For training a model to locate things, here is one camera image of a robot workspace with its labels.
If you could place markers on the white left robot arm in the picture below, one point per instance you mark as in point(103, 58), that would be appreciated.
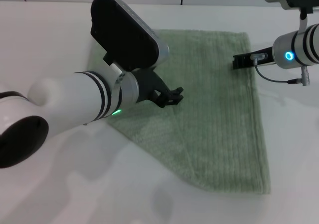
point(74, 99)

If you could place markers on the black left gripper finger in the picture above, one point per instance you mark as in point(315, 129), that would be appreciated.
point(168, 102)
point(177, 91)

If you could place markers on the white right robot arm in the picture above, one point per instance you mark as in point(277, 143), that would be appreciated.
point(299, 47)

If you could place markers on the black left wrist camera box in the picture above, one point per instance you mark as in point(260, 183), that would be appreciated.
point(124, 34)

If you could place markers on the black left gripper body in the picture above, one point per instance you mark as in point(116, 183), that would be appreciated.
point(147, 84)

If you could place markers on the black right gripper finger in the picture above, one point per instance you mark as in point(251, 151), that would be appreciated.
point(241, 61)

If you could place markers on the light green ribbed towel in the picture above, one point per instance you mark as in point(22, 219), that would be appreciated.
point(204, 114)

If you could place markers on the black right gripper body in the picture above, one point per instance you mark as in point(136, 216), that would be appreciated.
point(263, 55)

